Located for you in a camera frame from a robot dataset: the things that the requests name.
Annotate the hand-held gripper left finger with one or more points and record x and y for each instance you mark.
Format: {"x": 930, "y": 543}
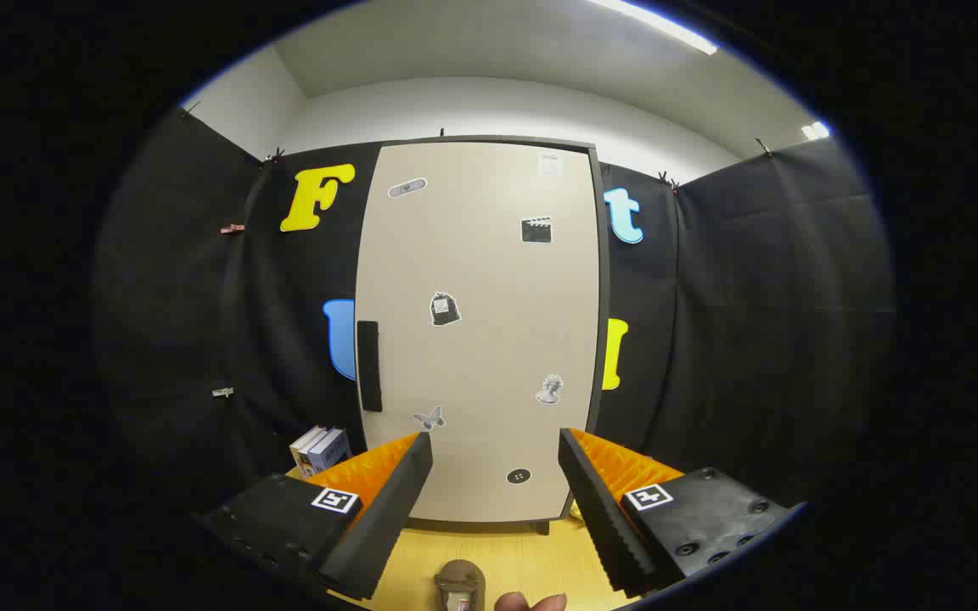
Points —
{"x": 387, "y": 518}

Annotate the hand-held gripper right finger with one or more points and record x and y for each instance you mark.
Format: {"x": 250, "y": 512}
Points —
{"x": 604, "y": 518}

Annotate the brown fuzzy shoe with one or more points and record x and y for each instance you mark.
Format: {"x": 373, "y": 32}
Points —
{"x": 459, "y": 577}

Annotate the dark grey shoe cabinet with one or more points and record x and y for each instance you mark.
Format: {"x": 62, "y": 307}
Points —
{"x": 602, "y": 297}

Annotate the blue book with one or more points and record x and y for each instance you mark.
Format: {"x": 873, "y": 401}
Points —
{"x": 332, "y": 450}

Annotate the white book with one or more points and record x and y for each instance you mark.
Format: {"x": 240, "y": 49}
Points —
{"x": 304, "y": 443}

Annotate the black backdrop cloth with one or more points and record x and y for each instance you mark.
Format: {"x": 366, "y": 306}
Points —
{"x": 752, "y": 297}

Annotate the black clip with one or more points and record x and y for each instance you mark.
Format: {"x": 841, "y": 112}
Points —
{"x": 273, "y": 156}
{"x": 668, "y": 180}
{"x": 763, "y": 147}
{"x": 190, "y": 109}

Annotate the small ceiling light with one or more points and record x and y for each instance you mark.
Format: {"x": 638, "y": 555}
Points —
{"x": 816, "y": 130}

